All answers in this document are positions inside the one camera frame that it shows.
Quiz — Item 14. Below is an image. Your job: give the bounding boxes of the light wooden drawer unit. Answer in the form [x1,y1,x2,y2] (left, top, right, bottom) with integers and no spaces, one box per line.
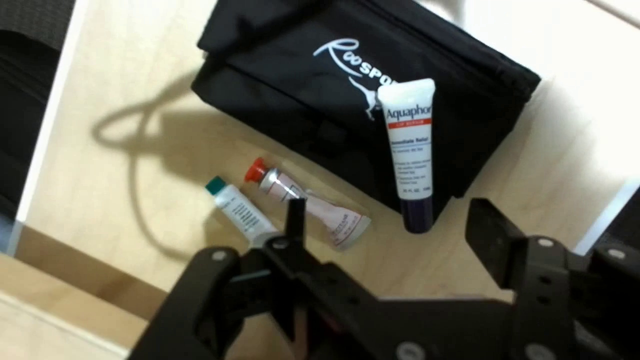
[2,0,640,360]

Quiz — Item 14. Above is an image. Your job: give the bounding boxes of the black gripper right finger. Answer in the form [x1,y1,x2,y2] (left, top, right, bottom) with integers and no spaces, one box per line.
[464,196,568,306]

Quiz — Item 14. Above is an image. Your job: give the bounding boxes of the black Roosport pouch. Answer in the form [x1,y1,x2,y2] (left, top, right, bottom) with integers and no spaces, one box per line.
[192,0,539,210]

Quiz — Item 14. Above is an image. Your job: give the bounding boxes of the red-capped silver tube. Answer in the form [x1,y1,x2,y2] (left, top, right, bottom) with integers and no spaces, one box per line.
[241,156,371,252]

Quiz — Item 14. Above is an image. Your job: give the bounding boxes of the green-capped white tube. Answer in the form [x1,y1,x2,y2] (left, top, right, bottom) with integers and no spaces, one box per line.
[206,175,275,248]

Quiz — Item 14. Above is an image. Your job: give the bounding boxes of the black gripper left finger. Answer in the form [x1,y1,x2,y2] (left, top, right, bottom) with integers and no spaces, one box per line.
[286,197,305,246]

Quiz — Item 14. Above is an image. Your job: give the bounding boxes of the small white Aquaphor tube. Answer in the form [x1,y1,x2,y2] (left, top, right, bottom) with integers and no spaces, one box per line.
[377,78,436,234]

